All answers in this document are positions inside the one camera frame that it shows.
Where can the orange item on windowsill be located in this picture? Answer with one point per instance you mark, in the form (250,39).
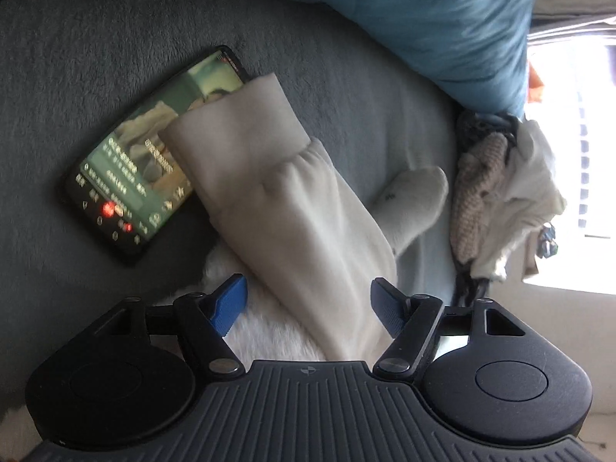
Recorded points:
(535,86)

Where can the grey curtain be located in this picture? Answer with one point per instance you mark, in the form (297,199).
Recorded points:
(554,19)

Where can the beige zip hoodie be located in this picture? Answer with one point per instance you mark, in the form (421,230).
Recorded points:
(276,199)

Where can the black smartphone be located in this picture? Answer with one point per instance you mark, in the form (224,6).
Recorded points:
(128,185)

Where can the blue duvet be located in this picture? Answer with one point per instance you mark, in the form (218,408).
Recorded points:
(474,50)

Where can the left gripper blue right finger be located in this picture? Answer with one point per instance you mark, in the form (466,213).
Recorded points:
(390,305)

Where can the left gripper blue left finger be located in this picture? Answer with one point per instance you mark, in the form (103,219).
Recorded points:
(226,303)

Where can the dark furry garment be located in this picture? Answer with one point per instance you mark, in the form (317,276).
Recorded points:
(471,128)

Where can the grey-blue bed blanket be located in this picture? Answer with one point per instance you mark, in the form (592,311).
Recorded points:
(71,68)

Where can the pale beige crumpled garment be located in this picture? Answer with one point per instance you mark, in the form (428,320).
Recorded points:
(525,198)

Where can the checked pink cloth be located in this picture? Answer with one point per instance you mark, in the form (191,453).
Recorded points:
(480,170)

